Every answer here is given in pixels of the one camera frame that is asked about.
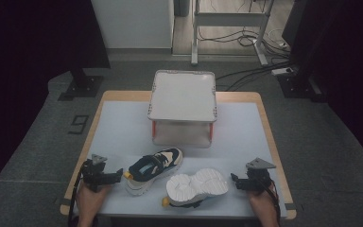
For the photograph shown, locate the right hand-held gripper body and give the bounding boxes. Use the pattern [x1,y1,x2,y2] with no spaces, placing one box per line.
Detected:
[240,157,277,192]

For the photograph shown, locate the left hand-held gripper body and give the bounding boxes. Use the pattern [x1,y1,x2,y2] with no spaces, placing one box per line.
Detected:
[80,153,117,193]

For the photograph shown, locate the navy beige sneaker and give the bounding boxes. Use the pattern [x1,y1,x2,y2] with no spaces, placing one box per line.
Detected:
[123,147,184,197]
[161,167,230,209]

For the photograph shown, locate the person's right hand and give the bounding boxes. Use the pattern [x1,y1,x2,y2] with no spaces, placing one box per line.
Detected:
[248,185,280,221]

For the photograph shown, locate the person's left hand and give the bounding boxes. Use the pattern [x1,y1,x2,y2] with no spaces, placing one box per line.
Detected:
[76,183,112,218]

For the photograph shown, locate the black stand base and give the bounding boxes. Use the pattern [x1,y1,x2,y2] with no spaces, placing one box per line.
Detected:
[277,73,329,103]
[57,67,105,102]

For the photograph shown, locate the white power strip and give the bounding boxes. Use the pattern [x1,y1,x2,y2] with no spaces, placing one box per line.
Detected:
[271,66,295,77]

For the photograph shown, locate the white cabinet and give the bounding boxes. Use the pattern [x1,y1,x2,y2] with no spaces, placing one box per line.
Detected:
[90,0,175,50]

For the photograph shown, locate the black curtain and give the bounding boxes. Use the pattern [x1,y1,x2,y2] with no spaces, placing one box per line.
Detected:
[0,0,112,202]
[282,0,363,173]

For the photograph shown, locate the dark bin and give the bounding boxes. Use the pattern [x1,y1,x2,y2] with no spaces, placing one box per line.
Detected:
[173,0,190,17]

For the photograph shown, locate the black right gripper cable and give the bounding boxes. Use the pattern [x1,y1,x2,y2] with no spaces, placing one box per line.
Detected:
[264,179,282,223]

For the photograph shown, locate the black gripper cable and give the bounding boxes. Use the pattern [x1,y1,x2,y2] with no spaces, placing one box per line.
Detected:
[264,179,282,223]
[68,164,87,227]

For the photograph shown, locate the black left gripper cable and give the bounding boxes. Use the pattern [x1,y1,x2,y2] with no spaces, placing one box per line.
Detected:
[68,164,87,227]

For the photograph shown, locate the black floor cables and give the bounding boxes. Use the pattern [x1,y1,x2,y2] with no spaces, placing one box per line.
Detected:
[198,27,295,93]

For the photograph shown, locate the white metal desk frame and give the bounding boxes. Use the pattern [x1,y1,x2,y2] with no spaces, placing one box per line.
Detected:
[191,0,275,66]

